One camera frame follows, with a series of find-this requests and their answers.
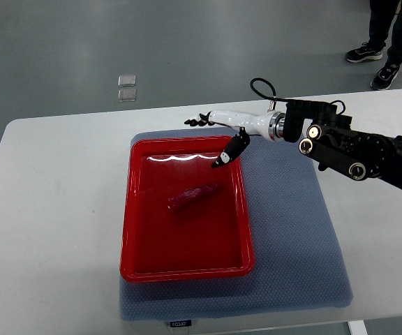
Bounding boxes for left black sneaker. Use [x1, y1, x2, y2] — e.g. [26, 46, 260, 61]
[345, 43, 385, 64]

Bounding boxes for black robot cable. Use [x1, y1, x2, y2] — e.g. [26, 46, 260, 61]
[249, 77, 347, 116]

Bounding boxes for blue-grey textured mat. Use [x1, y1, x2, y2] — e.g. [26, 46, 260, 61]
[119, 128, 352, 321]

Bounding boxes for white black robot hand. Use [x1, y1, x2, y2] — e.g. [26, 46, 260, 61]
[184, 110, 285, 168]

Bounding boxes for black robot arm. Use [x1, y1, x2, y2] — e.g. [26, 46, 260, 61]
[184, 98, 402, 190]

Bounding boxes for lower metal floor plate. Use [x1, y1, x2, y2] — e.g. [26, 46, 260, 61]
[118, 88, 137, 102]

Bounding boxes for right black sneaker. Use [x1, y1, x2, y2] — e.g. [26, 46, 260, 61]
[370, 64, 400, 91]

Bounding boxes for red plastic tray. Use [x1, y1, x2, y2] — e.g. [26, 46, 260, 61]
[120, 135, 255, 283]

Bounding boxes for metal floor plate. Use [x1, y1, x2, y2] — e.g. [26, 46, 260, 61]
[118, 74, 136, 87]
[118, 88, 137, 102]

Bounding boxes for person legs dark trousers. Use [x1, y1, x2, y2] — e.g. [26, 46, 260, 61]
[368, 0, 402, 66]

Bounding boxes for upper metal floor plate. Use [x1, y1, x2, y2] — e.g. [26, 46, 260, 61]
[118, 74, 136, 87]

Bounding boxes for black sneaker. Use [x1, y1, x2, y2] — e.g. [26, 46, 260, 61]
[370, 64, 400, 91]
[345, 43, 385, 64]

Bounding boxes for white table leg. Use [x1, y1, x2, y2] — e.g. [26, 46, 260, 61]
[347, 320, 368, 335]

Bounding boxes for red chili pepper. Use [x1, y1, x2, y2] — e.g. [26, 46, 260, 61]
[167, 183, 220, 210]

